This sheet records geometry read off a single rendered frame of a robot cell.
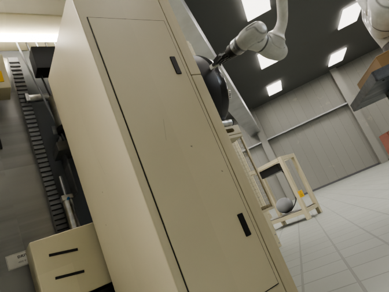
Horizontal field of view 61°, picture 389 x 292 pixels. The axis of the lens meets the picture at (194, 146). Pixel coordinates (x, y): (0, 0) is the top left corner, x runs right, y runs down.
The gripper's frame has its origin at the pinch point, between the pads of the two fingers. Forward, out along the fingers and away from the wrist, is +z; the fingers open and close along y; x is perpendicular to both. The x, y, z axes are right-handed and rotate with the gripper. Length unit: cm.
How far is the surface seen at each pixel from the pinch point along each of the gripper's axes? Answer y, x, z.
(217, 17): -404, -291, 369
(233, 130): -5.6, 39.6, 7.6
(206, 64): 0.7, -3.7, 5.4
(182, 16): -185, -190, 229
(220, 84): -2.1, 11.5, 2.4
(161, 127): 77, 44, -50
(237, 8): -446, -295, 340
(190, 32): -219, -185, 264
